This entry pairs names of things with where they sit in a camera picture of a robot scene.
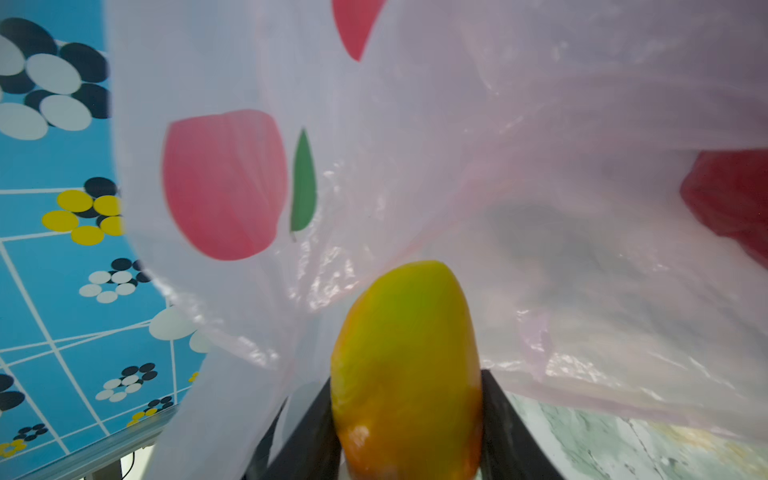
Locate pink plastic bag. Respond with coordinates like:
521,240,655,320
105,1,767,479

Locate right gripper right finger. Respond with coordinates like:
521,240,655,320
480,369,564,480

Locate red orange mango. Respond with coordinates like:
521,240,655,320
330,261,483,479

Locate red pomegranate fruit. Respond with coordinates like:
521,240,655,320
680,149,767,267

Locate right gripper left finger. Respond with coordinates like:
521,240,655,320
242,379,342,479

